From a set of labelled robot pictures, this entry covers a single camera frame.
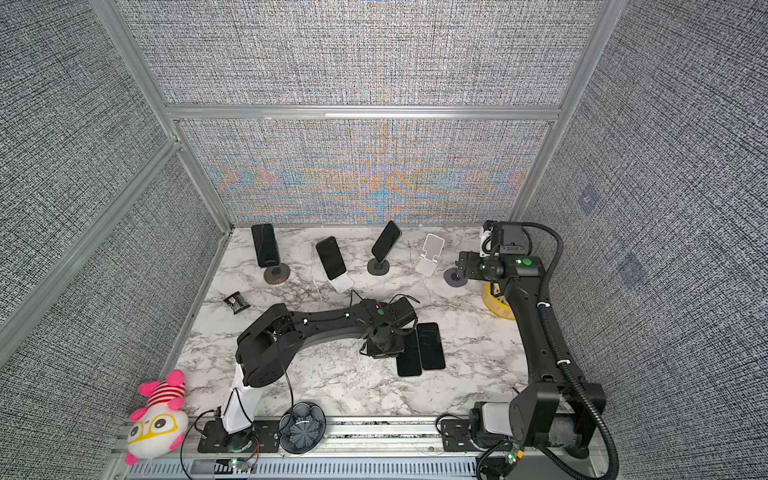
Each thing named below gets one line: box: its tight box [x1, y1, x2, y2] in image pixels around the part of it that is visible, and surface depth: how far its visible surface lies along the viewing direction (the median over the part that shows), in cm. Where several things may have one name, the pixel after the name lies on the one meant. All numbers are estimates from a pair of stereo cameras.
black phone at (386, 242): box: [371, 220, 403, 263], surface depth 100 cm
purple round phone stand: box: [443, 268, 468, 287], surface depth 105 cm
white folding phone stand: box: [415, 233, 446, 277], surface depth 105 cm
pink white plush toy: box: [125, 369, 189, 466], surface depth 71 cm
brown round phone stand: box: [264, 263, 291, 285], surface depth 106 cm
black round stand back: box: [367, 258, 390, 276], surface depth 108 cm
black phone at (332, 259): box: [316, 236, 347, 280], surface depth 97 cm
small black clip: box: [224, 291, 251, 315], surface depth 99 cm
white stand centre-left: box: [326, 270, 355, 294], surface depth 103 cm
